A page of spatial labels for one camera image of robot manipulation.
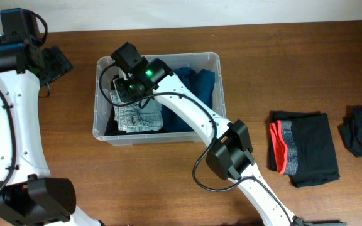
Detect light blue jeans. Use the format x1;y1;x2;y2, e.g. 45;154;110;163
114;99;163;134

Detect black garment with red waistband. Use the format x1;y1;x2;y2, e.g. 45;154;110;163
268;111;340;188

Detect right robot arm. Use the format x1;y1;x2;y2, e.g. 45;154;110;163
111;43;306;225

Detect clear plastic storage container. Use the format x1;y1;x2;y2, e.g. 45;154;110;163
92;52;226;146

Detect blue garment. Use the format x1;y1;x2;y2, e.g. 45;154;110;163
162;67;216;132

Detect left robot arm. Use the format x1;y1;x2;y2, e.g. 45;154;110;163
0;8;99;225

